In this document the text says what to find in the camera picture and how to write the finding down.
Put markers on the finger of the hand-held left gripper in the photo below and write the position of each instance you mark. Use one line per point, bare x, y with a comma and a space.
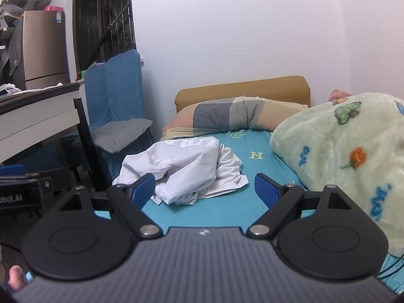
12, 169
50, 180

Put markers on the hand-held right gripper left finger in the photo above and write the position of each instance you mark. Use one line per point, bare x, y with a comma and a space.
143, 191

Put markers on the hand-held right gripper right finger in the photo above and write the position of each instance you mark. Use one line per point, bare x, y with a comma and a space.
266, 191

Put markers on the white t-shirt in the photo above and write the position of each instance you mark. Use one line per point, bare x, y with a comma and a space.
186, 167

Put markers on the person's left hand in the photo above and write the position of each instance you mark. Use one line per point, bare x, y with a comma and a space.
15, 277

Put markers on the blue patterned bed sheet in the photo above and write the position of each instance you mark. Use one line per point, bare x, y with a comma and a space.
240, 205

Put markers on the grey cushion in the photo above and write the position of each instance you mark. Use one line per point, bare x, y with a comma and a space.
116, 135

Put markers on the white desk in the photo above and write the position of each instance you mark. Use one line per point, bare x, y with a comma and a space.
38, 113

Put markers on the white plastic bag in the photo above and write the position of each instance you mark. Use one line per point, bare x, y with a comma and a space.
8, 89

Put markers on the green printed fleece blanket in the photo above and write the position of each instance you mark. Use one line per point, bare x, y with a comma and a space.
341, 151

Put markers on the plaid pillow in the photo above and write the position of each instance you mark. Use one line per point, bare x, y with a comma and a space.
221, 113

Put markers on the blue covered chair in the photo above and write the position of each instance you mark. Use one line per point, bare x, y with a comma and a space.
116, 91

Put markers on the tan padded headboard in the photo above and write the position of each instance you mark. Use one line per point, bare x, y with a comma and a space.
240, 90

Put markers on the green small item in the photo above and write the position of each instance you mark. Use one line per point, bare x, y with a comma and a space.
83, 75

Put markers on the pink plush blanket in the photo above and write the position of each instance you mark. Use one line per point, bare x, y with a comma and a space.
339, 94

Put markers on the bronze refrigerator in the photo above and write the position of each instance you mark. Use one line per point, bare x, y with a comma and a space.
44, 47

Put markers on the pink container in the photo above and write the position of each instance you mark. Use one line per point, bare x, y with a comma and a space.
53, 8

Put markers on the dark window with grille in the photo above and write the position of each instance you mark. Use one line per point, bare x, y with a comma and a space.
101, 15

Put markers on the black chair frame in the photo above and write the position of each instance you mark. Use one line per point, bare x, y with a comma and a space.
86, 139

